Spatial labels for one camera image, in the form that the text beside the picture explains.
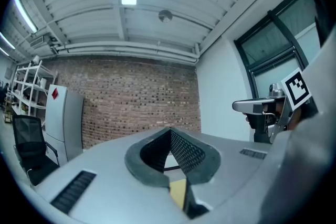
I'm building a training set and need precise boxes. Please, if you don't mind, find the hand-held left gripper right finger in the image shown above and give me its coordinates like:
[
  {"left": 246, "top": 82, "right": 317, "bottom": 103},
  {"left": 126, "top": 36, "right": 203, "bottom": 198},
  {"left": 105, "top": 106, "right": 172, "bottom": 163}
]
[{"left": 164, "top": 127, "right": 274, "bottom": 220}]

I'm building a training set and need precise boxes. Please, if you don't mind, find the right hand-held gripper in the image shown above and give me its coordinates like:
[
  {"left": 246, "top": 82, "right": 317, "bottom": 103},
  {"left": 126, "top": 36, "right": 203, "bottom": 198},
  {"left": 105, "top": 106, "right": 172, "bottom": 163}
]
[{"left": 232, "top": 67, "right": 313, "bottom": 144}]

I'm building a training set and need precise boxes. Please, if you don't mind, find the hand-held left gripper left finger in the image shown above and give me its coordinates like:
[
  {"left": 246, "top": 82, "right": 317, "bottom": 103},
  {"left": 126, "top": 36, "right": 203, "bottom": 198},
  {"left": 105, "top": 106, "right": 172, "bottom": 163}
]
[{"left": 34, "top": 127, "right": 190, "bottom": 224}]

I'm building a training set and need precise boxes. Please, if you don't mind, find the person's right forearm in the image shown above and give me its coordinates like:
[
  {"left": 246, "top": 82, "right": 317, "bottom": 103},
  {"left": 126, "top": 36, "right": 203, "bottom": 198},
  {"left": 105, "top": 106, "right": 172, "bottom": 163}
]
[{"left": 287, "top": 105, "right": 319, "bottom": 132}]

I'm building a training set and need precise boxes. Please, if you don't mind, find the square wooden table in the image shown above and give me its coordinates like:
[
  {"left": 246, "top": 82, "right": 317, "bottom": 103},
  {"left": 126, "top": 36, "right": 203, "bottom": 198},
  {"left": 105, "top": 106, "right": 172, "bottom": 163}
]
[{"left": 169, "top": 179, "right": 187, "bottom": 211}]

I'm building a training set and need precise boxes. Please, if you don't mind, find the grey refrigerator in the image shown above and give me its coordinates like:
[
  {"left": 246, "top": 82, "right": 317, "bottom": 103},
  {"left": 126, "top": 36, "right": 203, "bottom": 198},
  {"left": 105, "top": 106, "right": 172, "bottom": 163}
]
[{"left": 45, "top": 84, "right": 85, "bottom": 162}]

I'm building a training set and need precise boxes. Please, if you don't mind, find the black framed window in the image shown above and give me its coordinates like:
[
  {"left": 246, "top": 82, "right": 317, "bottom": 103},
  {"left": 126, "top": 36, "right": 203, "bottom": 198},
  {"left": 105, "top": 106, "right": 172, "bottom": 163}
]
[{"left": 233, "top": 0, "right": 326, "bottom": 103}]

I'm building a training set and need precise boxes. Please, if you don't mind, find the black mesh office chair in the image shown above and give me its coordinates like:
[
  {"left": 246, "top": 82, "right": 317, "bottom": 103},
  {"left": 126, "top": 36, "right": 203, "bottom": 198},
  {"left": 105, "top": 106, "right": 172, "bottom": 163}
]
[{"left": 12, "top": 114, "right": 60, "bottom": 187}]

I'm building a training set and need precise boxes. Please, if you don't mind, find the white metal shelf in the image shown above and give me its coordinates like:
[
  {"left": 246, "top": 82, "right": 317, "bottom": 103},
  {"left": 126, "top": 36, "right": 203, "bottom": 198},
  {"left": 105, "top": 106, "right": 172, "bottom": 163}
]
[{"left": 9, "top": 59, "right": 59, "bottom": 124}]

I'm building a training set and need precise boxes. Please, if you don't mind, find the round ceiling dome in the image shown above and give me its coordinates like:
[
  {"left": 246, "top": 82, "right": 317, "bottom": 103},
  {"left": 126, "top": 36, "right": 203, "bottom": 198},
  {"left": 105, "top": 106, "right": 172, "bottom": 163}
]
[{"left": 157, "top": 9, "right": 173, "bottom": 24}]

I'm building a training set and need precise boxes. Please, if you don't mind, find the ceiling air conditioner unit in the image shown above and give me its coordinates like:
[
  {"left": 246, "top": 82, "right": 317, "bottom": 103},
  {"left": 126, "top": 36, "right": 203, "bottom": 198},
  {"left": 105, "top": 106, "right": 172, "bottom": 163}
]
[{"left": 29, "top": 35, "right": 45, "bottom": 48}]

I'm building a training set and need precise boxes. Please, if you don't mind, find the silver fisheye camera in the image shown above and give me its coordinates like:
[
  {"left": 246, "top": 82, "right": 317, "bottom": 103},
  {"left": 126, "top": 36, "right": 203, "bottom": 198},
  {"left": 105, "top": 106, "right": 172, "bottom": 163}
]
[{"left": 268, "top": 83, "right": 285, "bottom": 98}]

